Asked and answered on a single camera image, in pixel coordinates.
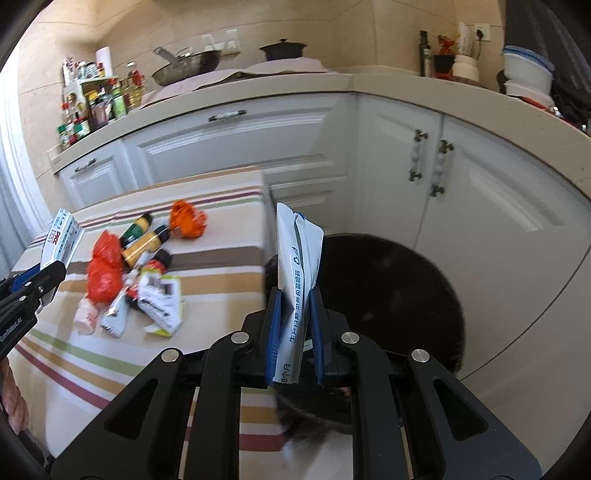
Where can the yellow label bottle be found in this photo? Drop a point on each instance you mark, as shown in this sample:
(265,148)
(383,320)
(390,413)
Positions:
(145,244)

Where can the white wall socket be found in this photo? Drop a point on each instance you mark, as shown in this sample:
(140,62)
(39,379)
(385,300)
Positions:
(483,33)

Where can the black lidded pot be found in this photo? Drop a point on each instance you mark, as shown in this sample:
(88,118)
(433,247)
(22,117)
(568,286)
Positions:
(282,50)

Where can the person's left hand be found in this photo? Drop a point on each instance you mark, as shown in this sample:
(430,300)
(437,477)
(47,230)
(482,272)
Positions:
(10,401)

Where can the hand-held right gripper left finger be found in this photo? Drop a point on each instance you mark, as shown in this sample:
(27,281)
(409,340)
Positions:
(274,332)

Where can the red label bottle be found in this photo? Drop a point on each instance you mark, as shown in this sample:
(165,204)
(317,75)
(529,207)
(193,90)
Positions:
(159,261)

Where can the striped tablecloth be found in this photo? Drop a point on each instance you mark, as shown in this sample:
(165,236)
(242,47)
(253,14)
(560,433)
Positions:
(221,277)

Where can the red ornament in black pot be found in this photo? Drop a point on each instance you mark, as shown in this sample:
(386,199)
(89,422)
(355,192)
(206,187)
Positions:
(444,55)

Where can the white utensil jar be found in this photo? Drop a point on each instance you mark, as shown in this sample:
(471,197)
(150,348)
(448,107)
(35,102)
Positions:
(465,62)

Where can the green label bottle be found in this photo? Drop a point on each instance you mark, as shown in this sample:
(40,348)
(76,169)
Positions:
(136,228)

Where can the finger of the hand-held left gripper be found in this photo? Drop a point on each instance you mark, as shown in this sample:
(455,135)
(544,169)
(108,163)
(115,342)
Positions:
(18,281)
(48,277)

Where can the dark glass bottle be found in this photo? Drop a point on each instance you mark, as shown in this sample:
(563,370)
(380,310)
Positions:
(425,53)

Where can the spice rack with bottles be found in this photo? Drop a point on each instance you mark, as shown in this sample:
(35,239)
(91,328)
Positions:
(99,99)

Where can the paper towel roll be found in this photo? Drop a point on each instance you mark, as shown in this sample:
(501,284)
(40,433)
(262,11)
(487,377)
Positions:
(104,60)

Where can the white box red blue print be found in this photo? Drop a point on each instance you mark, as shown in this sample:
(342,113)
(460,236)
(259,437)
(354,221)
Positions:
(62,235)

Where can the clear packet pink print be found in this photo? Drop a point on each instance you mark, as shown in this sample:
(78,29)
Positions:
(87,316)

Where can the stack of white bowls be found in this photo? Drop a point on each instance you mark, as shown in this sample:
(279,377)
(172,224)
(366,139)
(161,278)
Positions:
(526,69)

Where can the dark cloth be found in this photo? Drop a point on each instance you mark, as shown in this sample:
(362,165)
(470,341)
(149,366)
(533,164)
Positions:
(554,27)

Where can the orange plastic bag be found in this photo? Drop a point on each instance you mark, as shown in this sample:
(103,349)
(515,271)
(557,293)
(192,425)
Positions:
(185,220)

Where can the white green wrapper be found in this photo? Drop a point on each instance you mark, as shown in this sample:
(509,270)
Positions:
(159,297)

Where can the white blue printed pouch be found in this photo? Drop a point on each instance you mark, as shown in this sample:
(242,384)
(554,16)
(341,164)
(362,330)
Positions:
(295,272)

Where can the silver crumpled packet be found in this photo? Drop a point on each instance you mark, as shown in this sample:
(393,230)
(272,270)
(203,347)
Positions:
(114,316)

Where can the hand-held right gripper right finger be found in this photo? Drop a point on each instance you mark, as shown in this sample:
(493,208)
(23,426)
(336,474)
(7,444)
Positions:
(317,341)

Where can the pink stove cover cloth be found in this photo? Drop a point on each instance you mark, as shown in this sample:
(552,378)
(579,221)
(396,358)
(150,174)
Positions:
(277,69)

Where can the black bin with bag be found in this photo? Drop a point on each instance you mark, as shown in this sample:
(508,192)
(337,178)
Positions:
(392,295)

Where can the white kitchen cabinet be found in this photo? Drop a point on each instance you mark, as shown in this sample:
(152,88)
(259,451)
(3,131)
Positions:
(485,230)

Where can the steel wok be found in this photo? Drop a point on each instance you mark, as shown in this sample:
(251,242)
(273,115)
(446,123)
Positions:
(187,67)

